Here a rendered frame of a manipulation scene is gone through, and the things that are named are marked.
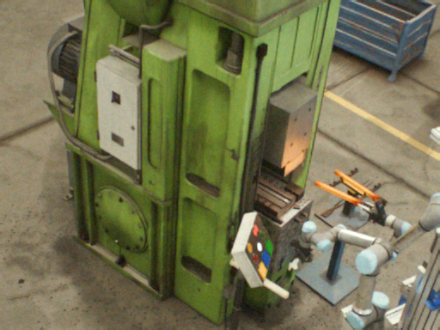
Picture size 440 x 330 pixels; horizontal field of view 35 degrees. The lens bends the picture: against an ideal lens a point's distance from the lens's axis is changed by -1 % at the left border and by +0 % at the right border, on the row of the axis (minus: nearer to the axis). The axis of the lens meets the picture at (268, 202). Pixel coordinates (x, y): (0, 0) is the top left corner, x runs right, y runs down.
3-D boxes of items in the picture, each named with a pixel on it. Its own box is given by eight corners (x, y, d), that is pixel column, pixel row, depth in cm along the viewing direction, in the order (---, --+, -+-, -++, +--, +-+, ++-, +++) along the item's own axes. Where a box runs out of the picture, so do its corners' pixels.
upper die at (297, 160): (302, 162, 439) (304, 150, 433) (284, 177, 426) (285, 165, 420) (249, 134, 455) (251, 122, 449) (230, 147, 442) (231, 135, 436)
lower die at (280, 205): (294, 204, 462) (296, 195, 457) (276, 219, 449) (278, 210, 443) (244, 176, 478) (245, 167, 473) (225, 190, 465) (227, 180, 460)
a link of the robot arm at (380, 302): (389, 314, 400) (395, 299, 391) (374, 325, 392) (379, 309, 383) (374, 301, 406) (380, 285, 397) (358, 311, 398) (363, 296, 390)
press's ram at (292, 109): (316, 141, 441) (326, 88, 415) (281, 168, 416) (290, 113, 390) (263, 113, 458) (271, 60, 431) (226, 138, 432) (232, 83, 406)
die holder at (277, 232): (303, 245, 498) (313, 198, 469) (272, 274, 474) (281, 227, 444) (241, 209, 520) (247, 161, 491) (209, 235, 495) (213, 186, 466)
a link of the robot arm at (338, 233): (402, 237, 366) (336, 219, 403) (388, 245, 360) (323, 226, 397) (404, 256, 370) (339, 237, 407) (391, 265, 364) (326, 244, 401)
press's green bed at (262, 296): (293, 289, 529) (302, 245, 498) (264, 317, 505) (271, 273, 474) (236, 253, 550) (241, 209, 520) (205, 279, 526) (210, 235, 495)
